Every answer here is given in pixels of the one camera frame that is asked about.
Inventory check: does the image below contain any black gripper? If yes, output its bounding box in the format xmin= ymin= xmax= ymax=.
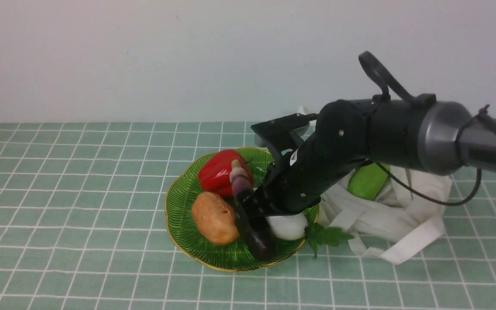
xmin=240 ymin=99 xmax=371 ymax=218

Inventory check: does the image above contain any purple eggplant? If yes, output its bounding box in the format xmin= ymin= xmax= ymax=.
xmin=229 ymin=159 xmax=277 ymax=262

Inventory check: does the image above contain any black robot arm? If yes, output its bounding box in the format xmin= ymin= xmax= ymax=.
xmin=237 ymin=99 xmax=496 ymax=217

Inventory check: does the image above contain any white cloth bag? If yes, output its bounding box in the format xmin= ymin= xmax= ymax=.
xmin=317 ymin=170 xmax=446 ymax=265

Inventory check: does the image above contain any white radish with leaves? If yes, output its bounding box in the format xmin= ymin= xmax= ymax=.
xmin=266 ymin=214 xmax=355 ymax=259

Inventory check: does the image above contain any red bell pepper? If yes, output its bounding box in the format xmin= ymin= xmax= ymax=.
xmin=198 ymin=149 xmax=254 ymax=198

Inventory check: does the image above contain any brown potato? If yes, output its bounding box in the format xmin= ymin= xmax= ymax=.
xmin=191 ymin=192 xmax=240 ymax=246

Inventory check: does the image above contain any green gold-rimmed plate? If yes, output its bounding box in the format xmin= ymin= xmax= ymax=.
xmin=164 ymin=152 xmax=307 ymax=272

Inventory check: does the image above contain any green cucumber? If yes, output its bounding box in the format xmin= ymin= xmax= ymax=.
xmin=347 ymin=163 xmax=390 ymax=201

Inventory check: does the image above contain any green checkered tablecloth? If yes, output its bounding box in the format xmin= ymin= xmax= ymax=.
xmin=0 ymin=122 xmax=496 ymax=310

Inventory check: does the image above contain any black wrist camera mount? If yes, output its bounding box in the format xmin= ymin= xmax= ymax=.
xmin=250 ymin=113 xmax=318 ymax=161

